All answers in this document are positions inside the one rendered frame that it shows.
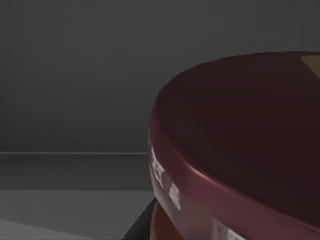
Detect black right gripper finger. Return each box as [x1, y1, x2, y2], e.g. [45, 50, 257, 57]
[123, 198, 158, 240]

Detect red and white can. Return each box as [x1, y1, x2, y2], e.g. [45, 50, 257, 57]
[147, 50, 320, 240]

